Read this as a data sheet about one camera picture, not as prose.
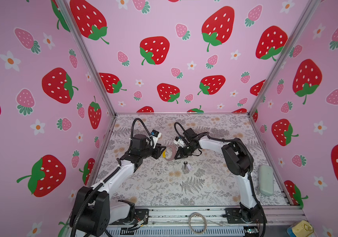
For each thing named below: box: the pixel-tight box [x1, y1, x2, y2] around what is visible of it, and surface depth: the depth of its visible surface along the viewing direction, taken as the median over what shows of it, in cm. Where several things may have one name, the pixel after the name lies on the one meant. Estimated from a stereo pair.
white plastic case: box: [257, 164, 274, 197], surface depth 84 cm
